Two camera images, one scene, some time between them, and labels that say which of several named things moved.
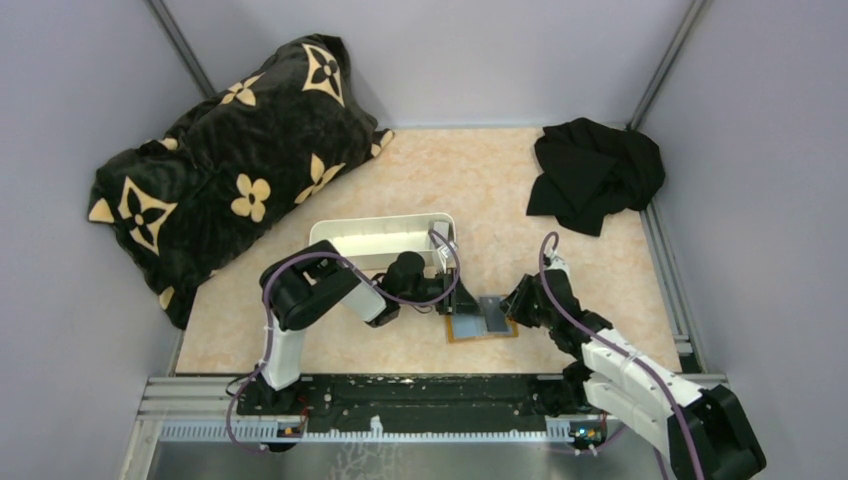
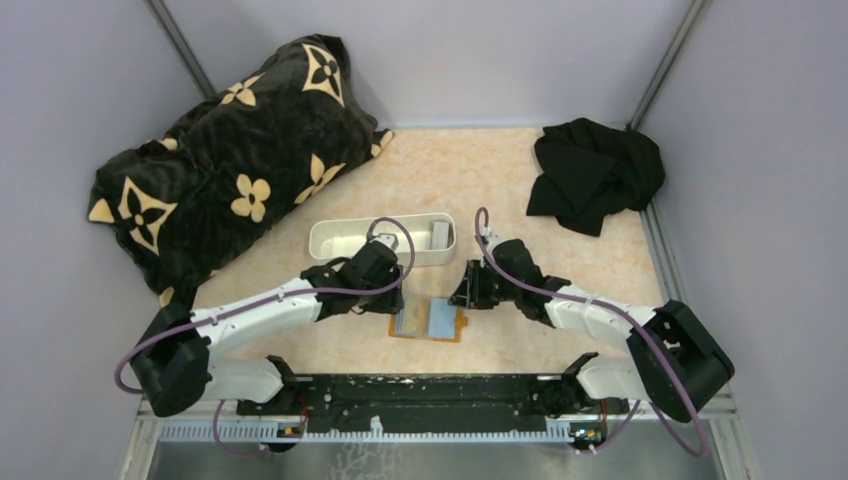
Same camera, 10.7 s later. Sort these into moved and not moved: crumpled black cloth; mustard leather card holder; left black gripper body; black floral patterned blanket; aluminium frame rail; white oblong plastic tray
Moved: mustard leather card holder; left black gripper body
Not moved: black floral patterned blanket; aluminium frame rail; crumpled black cloth; white oblong plastic tray
